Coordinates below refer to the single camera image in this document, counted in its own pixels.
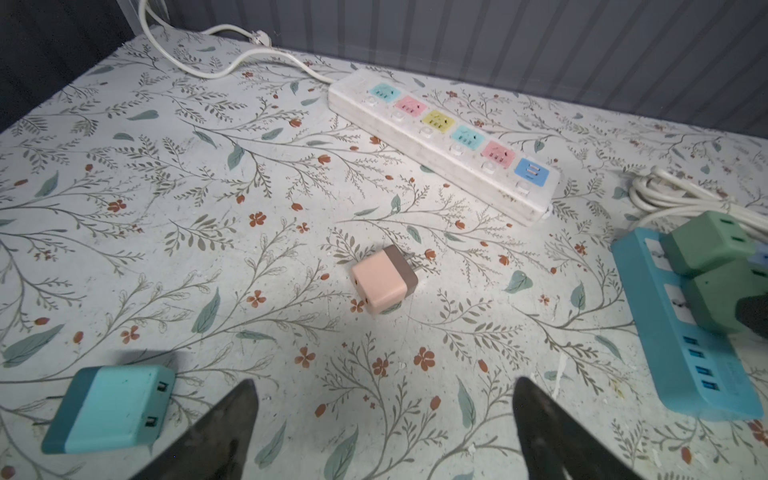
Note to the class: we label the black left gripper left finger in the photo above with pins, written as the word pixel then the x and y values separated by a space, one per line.
pixel 216 446

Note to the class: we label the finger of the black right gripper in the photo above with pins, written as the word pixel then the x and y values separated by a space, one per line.
pixel 752 312

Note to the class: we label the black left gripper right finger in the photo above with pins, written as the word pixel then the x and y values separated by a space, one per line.
pixel 554 445

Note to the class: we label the green charger plug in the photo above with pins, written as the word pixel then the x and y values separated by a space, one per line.
pixel 706 242
pixel 713 295

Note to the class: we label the teal power strip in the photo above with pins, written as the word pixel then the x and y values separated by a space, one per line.
pixel 695 372

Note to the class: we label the pink charger plug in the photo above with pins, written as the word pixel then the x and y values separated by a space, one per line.
pixel 384 279

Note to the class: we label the white multicolour power strip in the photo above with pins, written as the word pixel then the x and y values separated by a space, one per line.
pixel 514 183

